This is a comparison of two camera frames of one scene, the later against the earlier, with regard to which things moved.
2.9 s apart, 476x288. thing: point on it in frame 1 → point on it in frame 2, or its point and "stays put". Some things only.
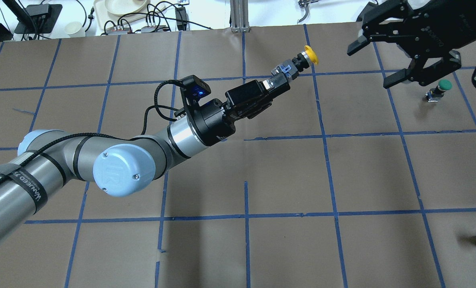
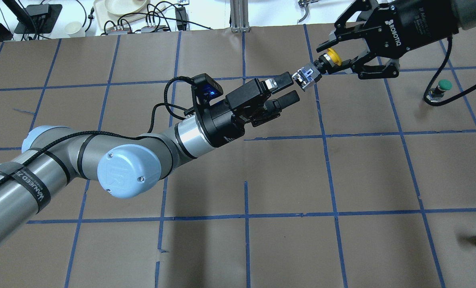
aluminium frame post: [239, 16] stays put
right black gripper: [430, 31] → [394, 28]
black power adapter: [181, 13] stays put
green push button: [434, 94] stays put
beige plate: [124, 7] stays put
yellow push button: [292, 67] → [306, 76]
